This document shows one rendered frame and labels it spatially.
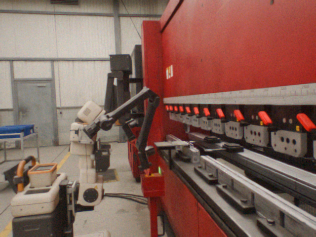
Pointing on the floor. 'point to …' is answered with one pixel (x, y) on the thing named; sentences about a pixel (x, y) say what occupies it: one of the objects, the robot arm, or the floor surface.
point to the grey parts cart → (21, 151)
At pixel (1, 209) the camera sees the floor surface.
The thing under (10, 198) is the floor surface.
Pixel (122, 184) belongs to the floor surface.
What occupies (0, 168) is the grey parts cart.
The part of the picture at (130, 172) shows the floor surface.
